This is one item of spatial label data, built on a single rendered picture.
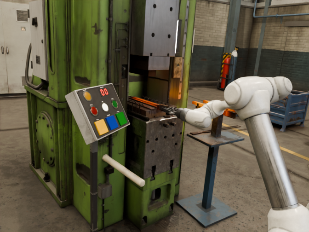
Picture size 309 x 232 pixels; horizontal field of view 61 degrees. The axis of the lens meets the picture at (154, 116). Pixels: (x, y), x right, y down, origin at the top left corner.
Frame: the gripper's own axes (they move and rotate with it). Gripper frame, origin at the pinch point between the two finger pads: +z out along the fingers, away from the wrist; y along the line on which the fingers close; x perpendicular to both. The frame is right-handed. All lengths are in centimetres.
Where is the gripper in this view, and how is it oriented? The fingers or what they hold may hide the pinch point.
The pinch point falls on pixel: (163, 107)
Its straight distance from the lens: 193.5
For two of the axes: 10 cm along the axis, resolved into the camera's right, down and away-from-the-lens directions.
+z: -6.4, -2.4, 7.3
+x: 0.6, -9.6, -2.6
